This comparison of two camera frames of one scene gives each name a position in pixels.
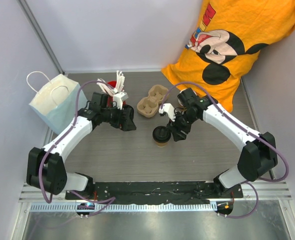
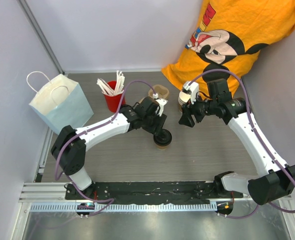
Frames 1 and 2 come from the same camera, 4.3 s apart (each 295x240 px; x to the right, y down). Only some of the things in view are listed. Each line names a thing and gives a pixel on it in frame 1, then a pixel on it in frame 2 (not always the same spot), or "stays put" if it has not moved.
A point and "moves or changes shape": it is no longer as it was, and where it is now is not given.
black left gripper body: (116, 119) -> (154, 123)
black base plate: (164, 192) stays put
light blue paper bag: (55, 105) stays put
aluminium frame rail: (39, 31) stays put
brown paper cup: (163, 144) moves or changes shape
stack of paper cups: (182, 99) stays put
